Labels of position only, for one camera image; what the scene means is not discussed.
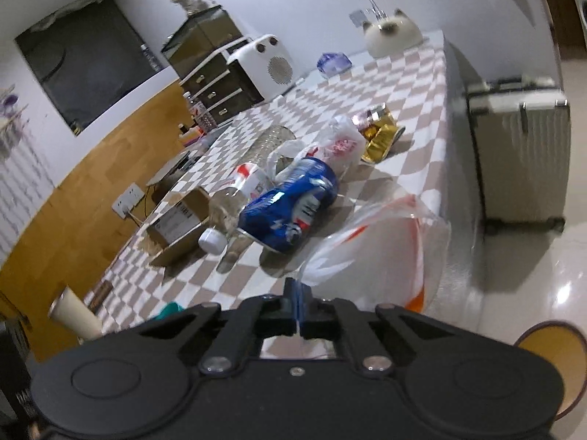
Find clear plastic bag orange print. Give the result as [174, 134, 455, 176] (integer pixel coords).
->
[299, 192, 451, 313]

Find crushed blue soda can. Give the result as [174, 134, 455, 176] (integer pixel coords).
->
[238, 157, 338, 253]

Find brown cardboard shipping box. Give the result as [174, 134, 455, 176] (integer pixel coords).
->
[146, 187, 210, 267]

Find clear plastic water bottle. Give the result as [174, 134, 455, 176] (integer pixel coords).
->
[198, 125, 295, 255]

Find white plastic bag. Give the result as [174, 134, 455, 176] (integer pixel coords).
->
[263, 116, 367, 183]

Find gold foil wrapper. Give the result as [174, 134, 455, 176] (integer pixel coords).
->
[360, 116, 405, 164]

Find checkered tablecloth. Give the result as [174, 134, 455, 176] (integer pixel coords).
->
[81, 31, 483, 361]

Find paper cup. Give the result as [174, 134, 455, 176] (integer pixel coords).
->
[48, 286, 102, 341]

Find upright water bottle red label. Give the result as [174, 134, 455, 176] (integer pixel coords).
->
[183, 91, 217, 133]

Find white drawer cabinet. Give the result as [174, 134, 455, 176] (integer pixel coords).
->
[180, 37, 263, 125]

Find round wooden stool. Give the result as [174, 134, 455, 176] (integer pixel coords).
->
[513, 321, 587, 422]

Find white space heater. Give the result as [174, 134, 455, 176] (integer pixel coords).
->
[227, 34, 299, 102]

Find blue tissue pack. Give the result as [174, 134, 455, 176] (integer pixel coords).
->
[316, 53, 353, 78]

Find silver ribbed suitcase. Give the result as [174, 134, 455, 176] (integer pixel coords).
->
[466, 74, 571, 232]

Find white cat-shaped ornament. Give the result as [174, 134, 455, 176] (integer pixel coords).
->
[362, 9, 424, 59]

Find glass fish tank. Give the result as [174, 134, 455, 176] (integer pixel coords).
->
[161, 5, 243, 78]

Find dark window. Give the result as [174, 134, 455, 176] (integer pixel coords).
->
[16, 0, 162, 135]

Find white wall power socket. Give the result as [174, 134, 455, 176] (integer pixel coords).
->
[112, 183, 145, 220]

